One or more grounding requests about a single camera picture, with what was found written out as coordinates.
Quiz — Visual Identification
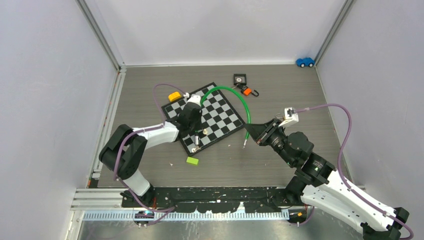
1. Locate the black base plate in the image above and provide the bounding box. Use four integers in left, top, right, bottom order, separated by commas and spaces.
120, 186, 312, 215

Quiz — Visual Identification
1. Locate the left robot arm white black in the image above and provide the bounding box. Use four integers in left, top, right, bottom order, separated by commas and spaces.
98, 102, 202, 207

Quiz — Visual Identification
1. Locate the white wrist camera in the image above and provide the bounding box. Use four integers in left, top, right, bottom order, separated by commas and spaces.
278, 107, 299, 128
183, 92, 202, 108

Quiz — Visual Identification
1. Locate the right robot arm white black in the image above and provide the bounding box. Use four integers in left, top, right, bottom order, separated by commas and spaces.
244, 118, 409, 240

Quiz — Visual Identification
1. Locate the blue toy car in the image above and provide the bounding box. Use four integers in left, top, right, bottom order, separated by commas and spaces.
295, 57, 315, 68

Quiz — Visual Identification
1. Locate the black white chessboard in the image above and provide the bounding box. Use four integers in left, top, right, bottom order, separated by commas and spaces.
179, 89, 245, 157

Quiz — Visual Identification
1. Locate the brass padlock with steel shackle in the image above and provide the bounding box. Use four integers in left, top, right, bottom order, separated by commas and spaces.
275, 113, 286, 121

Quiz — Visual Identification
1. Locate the orange black padlock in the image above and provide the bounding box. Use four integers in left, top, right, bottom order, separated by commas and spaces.
240, 86, 259, 97

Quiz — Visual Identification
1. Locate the lime green block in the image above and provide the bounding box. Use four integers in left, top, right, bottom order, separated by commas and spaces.
186, 157, 199, 166

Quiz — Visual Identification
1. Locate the aluminium frame rail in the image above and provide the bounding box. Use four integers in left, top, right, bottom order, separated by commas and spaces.
70, 185, 372, 222

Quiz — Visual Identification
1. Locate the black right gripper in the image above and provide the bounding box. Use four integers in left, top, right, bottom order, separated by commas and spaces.
244, 117, 296, 167

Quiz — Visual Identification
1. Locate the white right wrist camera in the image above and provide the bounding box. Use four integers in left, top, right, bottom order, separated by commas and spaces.
278, 107, 299, 128

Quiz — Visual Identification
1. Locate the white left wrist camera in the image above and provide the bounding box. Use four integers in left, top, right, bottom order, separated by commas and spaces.
183, 92, 202, 108

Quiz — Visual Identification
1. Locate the yellow toy block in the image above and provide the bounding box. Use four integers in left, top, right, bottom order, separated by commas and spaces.
167, 91, 183, 103

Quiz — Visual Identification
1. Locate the green cable lock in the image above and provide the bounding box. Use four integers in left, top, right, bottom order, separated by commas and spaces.
196, 86, 251, 134

